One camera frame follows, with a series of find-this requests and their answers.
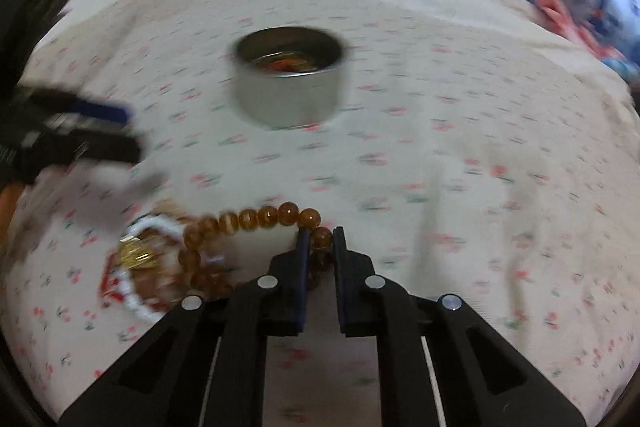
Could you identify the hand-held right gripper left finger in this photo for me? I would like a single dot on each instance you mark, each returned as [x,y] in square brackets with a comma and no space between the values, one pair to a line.
[301,277]

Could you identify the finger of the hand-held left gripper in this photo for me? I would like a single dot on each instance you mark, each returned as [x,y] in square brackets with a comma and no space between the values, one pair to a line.
[97,109]
[95,149]

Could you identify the round silver metal tin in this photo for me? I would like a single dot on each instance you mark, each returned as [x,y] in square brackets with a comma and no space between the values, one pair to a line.
[287,79]

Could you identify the pink cloth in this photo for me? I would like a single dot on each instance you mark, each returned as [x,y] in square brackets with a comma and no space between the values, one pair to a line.
[560,12]

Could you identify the cherry print bed sheet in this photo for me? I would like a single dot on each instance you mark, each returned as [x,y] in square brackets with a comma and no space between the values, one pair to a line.
[425,157]

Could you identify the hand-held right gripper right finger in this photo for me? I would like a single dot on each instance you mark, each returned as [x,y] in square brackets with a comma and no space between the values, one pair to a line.
[341,277]

